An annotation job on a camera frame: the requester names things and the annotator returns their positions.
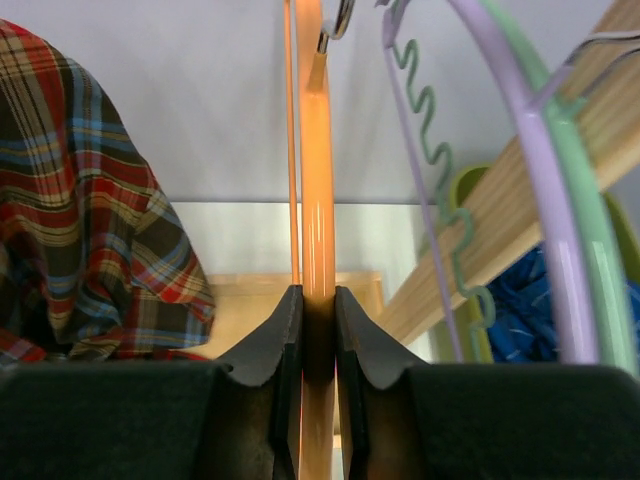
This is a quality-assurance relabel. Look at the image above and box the orange hanger of red shirt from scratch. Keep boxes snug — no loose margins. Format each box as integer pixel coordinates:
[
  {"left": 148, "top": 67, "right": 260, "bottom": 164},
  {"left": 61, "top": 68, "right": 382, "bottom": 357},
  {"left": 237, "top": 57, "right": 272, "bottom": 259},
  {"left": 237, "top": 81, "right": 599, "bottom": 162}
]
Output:
[{"left": 291, "top": 1, "right": 355, "bottom": 479}]

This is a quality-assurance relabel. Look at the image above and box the lilac plastic hanger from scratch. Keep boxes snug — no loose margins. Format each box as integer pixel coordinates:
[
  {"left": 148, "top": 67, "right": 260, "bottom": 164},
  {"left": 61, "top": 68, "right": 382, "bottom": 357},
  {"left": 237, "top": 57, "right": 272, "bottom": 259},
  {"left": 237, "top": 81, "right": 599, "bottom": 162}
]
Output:
[{"left": 382, "top": 1, "right": 600, "bottom": 364}]

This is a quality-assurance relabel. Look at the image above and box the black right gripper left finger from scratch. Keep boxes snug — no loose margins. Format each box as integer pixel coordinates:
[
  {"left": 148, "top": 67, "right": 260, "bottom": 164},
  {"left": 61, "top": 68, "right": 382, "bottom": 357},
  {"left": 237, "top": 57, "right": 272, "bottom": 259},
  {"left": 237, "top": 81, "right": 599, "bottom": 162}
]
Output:
[{"left": 1, "top": 286, "right": 303, "bottom": 479}]

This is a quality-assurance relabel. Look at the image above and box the green plastic bin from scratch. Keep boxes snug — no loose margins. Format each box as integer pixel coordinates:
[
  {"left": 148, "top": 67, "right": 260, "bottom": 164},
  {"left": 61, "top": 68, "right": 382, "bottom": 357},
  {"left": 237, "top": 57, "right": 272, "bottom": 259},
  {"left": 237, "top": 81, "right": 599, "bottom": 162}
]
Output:
[{"left": 429, "top": 164, "right": 640, "bottom": 371}]

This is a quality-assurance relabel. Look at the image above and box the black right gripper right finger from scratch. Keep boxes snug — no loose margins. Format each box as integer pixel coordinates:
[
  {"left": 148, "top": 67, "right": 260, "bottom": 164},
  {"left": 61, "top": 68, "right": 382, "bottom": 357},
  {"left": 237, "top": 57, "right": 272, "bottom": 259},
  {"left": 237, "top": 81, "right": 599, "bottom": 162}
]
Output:
[{"left": 335, "top": 287, "right": 639, "bottom": 479}]

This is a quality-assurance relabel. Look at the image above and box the mint green plastic hanger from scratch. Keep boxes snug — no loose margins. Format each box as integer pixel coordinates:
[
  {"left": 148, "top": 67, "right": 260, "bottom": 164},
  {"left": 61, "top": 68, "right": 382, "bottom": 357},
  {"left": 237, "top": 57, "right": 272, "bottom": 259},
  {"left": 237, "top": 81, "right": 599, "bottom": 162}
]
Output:
[{"left": 394, "top": 1, "right": 639, "bottom": 374}]

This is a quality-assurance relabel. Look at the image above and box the blue checked shirt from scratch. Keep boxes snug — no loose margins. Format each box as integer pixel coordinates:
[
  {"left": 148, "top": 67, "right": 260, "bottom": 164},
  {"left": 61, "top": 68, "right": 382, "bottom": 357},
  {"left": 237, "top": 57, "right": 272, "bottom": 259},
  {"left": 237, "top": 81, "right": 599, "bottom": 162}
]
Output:
[{"left": 484, "top": 244, "right": 640, "bottom": 366}]

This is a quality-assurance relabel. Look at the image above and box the brown multicolour plaid shirt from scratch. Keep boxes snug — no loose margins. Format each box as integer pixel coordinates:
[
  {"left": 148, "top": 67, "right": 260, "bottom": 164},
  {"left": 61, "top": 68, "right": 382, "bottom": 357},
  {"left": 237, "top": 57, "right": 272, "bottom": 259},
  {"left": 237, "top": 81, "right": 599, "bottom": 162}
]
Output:
[{"left": 1, "top": 21, "right": 215, "bottom": 366}]

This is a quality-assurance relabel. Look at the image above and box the wooden clothes rack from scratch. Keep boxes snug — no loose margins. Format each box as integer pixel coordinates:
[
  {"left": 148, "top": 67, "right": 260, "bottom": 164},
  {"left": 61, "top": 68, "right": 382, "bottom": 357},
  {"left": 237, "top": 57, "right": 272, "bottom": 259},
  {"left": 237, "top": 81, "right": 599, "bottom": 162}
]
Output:
[{"left": 204, "top": 0, "right": 640, "bottom": 361}]

